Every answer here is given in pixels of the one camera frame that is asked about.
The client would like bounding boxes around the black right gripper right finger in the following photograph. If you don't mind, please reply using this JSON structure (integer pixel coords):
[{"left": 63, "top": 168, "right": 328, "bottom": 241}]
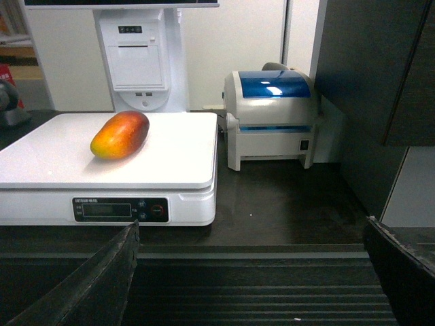
[{"left": 362, "top": 217, "right": 434, "bottom": 325}]

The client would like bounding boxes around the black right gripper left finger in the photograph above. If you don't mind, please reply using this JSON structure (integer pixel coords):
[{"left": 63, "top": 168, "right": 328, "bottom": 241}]
[{"left": 7, "top": 221, "right": 140, "bottom": 325}]

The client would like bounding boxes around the dark red yellow mango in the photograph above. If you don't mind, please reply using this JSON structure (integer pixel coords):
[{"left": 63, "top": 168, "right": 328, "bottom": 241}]
[{"left": 90, "top": 111, "right": 150, "bottom": 160}]

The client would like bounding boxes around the white checkout scale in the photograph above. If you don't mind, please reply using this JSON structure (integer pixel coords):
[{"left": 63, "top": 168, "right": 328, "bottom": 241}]
[{"left": 1, "top": 113, "right": 218, "bottom": 226}]

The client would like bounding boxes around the grey round barcode scanner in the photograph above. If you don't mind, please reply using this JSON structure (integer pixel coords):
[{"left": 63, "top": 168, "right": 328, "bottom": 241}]
[{"left": 1, "top": 80, "right": 31, "bottom": 129}]

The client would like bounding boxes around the white blue label printer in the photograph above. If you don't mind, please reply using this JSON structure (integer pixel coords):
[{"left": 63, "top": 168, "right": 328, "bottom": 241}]
[{"left": 223, "top": 69, "right": 319, "bottom": 171}]

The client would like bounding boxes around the red fire extinguisher box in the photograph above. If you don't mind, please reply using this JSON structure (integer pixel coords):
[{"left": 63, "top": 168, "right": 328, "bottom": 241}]
[{"left": 0, "top": 63, "right": 24, "bottom": 109}]

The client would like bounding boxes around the grey office chair back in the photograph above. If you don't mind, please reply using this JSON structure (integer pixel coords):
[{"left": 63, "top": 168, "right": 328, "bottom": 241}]
[{"left": 262, "top": 62, "right": 289, "bottom": 71}]

